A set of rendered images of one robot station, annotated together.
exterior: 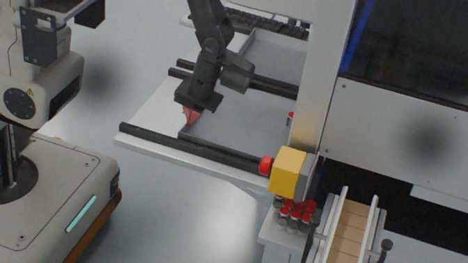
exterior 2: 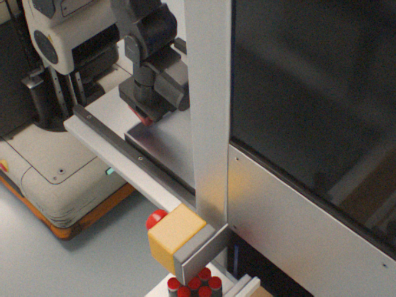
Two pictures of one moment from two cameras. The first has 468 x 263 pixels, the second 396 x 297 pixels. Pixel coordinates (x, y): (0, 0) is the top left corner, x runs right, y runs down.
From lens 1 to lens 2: 0.73 m
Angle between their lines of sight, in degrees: 28
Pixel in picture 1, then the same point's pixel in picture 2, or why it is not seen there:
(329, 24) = (204, 70)
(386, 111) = (293, 214)
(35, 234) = (74, 171)
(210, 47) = (131, 48)
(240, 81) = (173, 95)
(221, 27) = (149, 22)
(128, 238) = not seen: hidden behind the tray
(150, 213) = not seen: hidden behind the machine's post
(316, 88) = (208, 148)
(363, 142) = (271, 237)
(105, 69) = not seen: outside the picture
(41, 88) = (57, 37)
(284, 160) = (166, 228)
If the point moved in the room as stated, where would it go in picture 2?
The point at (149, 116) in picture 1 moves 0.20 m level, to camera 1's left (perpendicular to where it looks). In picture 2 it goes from (118, 100) to (45, 68)
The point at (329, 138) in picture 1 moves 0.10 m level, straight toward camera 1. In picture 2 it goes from (234, 214) to (186, 264)
